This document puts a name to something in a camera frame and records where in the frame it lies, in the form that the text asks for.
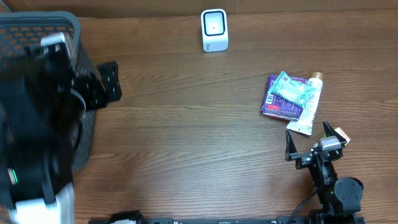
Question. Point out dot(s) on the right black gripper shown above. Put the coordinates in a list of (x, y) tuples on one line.
[(303, 158)]

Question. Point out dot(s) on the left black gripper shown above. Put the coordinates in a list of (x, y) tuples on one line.
[(109, 88)]

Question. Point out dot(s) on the white tube with gold cap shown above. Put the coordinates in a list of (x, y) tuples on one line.
[(305, 122)]

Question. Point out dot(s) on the green juice carton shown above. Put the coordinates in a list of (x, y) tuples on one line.
[(339, 131)]

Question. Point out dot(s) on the red purple pad package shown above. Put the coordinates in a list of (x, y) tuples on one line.
[(278, 107)]

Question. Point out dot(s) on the teal wipes packet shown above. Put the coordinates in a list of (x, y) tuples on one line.
[(293, 91)]

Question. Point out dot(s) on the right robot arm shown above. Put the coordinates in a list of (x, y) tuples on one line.
[(340, 198)]

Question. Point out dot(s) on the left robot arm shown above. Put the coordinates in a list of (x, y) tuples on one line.
[(42, 103)]

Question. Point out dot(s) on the white barcode scanner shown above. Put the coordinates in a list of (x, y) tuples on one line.
[(214, 30)]

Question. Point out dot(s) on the grey plastic mesh basket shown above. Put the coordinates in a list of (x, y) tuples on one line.
[(25, 29)]

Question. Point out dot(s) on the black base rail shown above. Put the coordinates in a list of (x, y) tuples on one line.
[(135, 216)]

